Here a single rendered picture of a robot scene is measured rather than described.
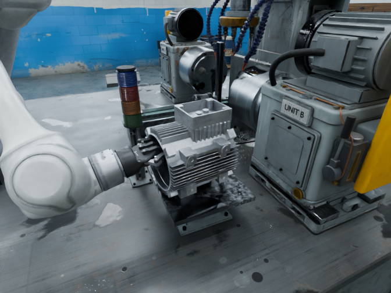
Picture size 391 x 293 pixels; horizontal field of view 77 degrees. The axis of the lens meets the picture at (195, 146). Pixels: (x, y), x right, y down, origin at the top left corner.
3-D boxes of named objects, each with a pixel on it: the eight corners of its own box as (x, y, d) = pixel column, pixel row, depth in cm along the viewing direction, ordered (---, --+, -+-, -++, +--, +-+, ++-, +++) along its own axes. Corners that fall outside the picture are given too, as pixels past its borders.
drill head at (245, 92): (260, 110, 126) (267, 59, 114) (326, 146, 93) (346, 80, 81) (216, 117, 117) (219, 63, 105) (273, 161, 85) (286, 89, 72)
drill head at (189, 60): (203, 79, 179) (204, 42, 166) (230, 93, 150) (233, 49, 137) (171, 83, 170) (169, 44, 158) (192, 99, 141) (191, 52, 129)
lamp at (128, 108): (138, 107, 84) (137, 95, 82) (142, 113, 80) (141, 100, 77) (120, 110, 82) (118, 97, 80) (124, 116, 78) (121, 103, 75)
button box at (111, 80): (139, 84, 135) (137, 74, 135) (141, 80, 129) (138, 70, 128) (106, 88, 129) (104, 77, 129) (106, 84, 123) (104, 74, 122)
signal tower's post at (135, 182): (148, 171, 99) (136, 63, 78) (153, 182, 93) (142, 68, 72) (128, 176, 96) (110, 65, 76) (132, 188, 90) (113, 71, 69)
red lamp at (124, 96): (137, 95, 82) (135, 81, 80) (141, 100, 77) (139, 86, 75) (118, 97, 80) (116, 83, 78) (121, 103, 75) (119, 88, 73)
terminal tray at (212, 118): (209, 120, 76) (210, 97, 72) (231, 133, 68) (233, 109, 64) (174, 128, 70) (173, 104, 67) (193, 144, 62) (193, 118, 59)
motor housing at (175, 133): (201, 156, 86) (202, 104, 77) (236, 186, 72) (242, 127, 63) (147, 173, 77) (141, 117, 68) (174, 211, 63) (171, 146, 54)
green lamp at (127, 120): (140, 119, 87) (138, 107, 84) (144, 126, 82) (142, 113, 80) (123, 122, 85) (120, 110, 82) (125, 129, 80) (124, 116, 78)
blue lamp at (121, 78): (135, 81, 80) (134, 67, 78) (139, 86, 75) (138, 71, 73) (116, 83, 78) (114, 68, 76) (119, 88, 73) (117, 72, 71)
